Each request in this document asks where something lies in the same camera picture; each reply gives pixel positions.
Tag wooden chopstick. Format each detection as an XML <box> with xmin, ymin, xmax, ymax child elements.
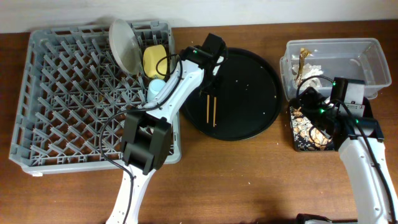
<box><xmin>213</xmin><ymin>96</ymin><xmax>217</xmax><ymax>128</ymax></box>
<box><xmin>206</xmin><ymin>95</ymin><xmax>210</xmax><ymax>123</ymax></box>

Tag white paper napkin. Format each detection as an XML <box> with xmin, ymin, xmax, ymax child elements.
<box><xmin>292</xmin><ymin>63</ymin><xmax>323</xmax><ymax>89</ymax></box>

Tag food scraps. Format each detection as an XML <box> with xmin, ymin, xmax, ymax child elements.
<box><xmin>289</xmin><ymin>106</ymin><xmax>334</xmax><ymax>152</ymax></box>

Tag gold foil wrapper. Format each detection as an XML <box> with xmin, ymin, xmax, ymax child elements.
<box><xmin>295</xmin><ymin>48</ymin><xmax>311</xmax><ymax>86</ymax></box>

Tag light blue plastic cup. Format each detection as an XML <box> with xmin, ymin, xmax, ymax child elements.
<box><xmin>147</xmin><ymin>79</ymin><xmax>166</xmax><ymax>102</ymax></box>

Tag yellow bowl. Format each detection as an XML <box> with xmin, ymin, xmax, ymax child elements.
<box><xmin>143</xmin><ymin>45</ymin><xmax>168</xmax><ymax>80</ymax></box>

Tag grey round plate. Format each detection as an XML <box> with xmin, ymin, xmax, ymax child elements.
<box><xmin>109</xmin><ymin>19</ymin><xmax>142</xmax><ymax>75</ymax></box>

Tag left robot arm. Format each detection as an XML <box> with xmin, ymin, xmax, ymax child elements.
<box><xmin>107</xmin><ymin>34</ymin><xmax>228</xmax><ymax>223</ymax></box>

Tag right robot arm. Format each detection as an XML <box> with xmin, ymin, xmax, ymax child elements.
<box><xmin>290</xmin><ymin>77</ymin><xmax>397</xmax><ymax>223</ymax></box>

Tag grey plastic dishwasher rack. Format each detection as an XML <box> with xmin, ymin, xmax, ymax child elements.
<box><xmin>8</xmin><ymin>20</ymin><xmax>182</xmax><ymax>175</ymax></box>

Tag black rectangular tray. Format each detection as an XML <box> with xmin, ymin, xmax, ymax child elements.
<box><xmin>289</xmin><ymin>98</ymin><xmax>384</xmax><ymax>152</ymax></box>

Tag round black serving tray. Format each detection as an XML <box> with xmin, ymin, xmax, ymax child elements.
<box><xmin>182</xmin><ymin>48</ymin><xmax>282</xmax><ymax>141</ymax></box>

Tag clear plastic bin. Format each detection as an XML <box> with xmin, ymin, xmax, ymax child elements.
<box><xmin>280</xmin><ymin>38</ymin><xmax>392</xmax><ymax>100</ymax></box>

